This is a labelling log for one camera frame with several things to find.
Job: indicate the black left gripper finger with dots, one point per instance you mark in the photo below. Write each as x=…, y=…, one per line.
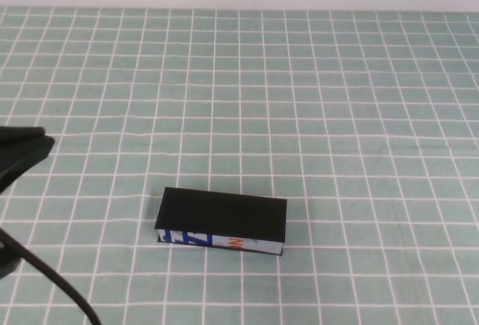
x=26, y=156
x=22, y=134

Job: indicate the black printed glasses case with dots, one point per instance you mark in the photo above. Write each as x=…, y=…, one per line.
x=221, y=212

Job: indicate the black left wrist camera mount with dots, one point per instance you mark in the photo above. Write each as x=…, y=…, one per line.
x=7, y=265

